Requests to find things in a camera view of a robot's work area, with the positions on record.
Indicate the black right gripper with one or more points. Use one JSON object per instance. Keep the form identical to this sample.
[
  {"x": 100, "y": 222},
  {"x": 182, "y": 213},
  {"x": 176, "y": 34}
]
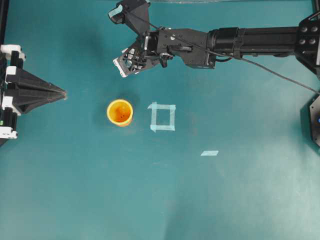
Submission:
[{"x": 192, "y": 46}]

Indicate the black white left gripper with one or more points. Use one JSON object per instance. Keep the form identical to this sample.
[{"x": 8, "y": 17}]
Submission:
[{"x": 12, "y": 78}]

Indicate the black right frame post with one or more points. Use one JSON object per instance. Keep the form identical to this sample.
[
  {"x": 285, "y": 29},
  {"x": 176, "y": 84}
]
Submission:
[{"x": 315, "y": 6}]

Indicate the yellow orange plastic cup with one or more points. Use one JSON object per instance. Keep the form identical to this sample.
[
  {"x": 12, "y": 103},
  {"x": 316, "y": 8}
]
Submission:
[{"x": 120, "y": 112}]

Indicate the black frame post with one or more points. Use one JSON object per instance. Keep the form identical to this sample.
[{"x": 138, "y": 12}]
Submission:
[
  {"x": 315, "y": 6},
  {"x": 4, "y": 9}
]

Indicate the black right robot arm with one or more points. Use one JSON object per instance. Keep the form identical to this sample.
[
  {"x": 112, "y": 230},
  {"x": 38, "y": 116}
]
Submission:
[{"x": 302, "y": 41}]

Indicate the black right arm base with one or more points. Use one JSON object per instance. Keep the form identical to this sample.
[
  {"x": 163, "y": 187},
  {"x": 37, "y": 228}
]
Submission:
[{"x": 310, "y": 122}]

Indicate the small light blue tape strip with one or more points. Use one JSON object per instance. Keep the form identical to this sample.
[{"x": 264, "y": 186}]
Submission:
[{"x": 209, "y": 153}]

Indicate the black left frame post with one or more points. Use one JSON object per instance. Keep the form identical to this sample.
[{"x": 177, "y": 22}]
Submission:
[{"x": 4, "y": 9}]

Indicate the light blue tape square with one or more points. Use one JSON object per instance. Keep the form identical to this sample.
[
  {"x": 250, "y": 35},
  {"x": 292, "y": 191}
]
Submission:
[{"x": 162, "y": 117}]

